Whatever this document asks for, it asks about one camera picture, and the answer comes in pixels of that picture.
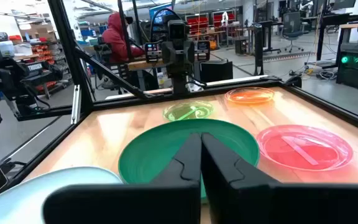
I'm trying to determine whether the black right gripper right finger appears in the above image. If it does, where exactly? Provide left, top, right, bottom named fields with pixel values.
left=200, top=133, right=358, bottom=224

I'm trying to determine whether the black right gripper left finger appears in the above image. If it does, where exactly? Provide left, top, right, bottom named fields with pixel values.
left=43, top=133, right=202, bottom=224

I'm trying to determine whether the opaque green plastic plate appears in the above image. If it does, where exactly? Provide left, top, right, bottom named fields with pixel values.
left=117, top=118, right=260, bottom=200

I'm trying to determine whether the red translucent plastic plate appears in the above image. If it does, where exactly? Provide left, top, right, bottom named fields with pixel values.
left=255, top=124, right=354, bottom=172

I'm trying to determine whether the green translucent plastic plate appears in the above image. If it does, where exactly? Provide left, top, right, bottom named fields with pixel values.
left=162, top=100, right=214, bottom=122

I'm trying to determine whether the orange translucent plastic plate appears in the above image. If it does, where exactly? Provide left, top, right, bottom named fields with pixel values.
left=224, top=86, right=275, bottom=105

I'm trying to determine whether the wooden workbench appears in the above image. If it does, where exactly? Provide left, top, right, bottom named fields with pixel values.
left=127, top=57, right=167, bottom=72

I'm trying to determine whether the black cabinet box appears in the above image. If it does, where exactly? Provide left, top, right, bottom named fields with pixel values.
left=200, top=59, right=234, bottom=83

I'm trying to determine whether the white plastic plate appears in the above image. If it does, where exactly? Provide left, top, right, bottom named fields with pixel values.
left=0, top=166, right=124, bottom=224

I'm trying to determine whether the black box with blue display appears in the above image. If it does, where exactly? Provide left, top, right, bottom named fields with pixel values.
left=195, top=40, right=211, bottom=62
left=144, top=42, right=162, bottom=64

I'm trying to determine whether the black computer with green lights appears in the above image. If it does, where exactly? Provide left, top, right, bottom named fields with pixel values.
left=336, top=42, right=358, bottom=91

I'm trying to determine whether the person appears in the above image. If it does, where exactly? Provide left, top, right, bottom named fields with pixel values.
left=101, top=12, right=145, bottom=65

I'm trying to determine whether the black office chair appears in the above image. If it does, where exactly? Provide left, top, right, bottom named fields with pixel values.
left=282, top=11, right=305, bottom=53

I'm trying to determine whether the rack of red bins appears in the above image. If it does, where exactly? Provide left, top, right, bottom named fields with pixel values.
left=212, top=11, right=236, bottom=29
left=185, top=14, right=210, bottom=35

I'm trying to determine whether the blue computer monitor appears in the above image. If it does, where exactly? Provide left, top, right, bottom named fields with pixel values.
left=149, top=2, right=174, bottom=26

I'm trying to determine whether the shelf with orange bins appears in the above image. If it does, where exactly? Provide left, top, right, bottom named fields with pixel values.
left=12, top=39, right=71, bottom=94

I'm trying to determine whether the wooden-topped desk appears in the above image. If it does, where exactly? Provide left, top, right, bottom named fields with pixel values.
left=334, top=21, right=358, bottom=68

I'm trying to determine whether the brown cardboard box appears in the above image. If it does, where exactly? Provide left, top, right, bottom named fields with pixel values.
left=19, top=22, right=57, bottom=42

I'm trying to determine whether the silver aluminium bracket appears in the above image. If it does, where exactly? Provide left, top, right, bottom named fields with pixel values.
left=71, top=84, right=81, bottom=125

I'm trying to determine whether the black standing post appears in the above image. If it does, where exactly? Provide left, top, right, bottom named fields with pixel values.
left=253, top=23, right=265, bottom=77

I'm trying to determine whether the black aluminium table frame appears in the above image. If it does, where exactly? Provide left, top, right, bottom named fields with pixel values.
left=0, top=0, right=358, bottom=206

